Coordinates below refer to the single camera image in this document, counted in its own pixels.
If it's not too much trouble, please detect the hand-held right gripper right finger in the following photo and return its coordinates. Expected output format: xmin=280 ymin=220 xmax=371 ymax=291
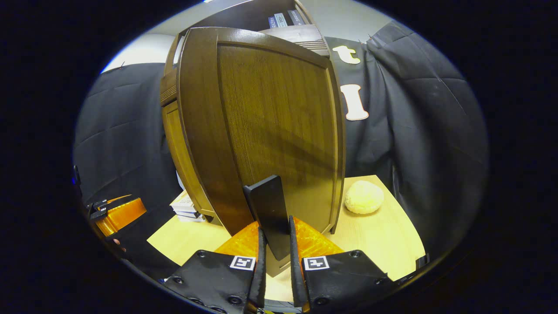
xmin=289 ymin=215 xmax=393 ymax=314

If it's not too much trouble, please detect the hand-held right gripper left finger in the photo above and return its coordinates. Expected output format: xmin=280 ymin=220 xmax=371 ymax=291
xmin=164 ymin=220 xmax=267 ymax=314

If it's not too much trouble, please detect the wooden cabinet door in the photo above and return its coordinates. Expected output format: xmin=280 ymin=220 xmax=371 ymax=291
xmin=162 ymin=100 xmax=216 ymax=223
xmin=177 ymin=27 xmax=346 ymax=278

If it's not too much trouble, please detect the stack of white books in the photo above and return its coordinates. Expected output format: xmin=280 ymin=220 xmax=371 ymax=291
xmin=170 ymin=190 xmax=206 ymax=223

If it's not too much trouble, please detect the round yellow bun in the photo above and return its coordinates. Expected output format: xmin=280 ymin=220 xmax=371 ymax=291
xmin=344 ymin=180 xmax=385 ymax=215

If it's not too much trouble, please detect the black backdrop cloth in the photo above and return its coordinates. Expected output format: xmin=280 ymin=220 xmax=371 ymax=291
xmin=72 ymin=20 xmax=489 ymax=280

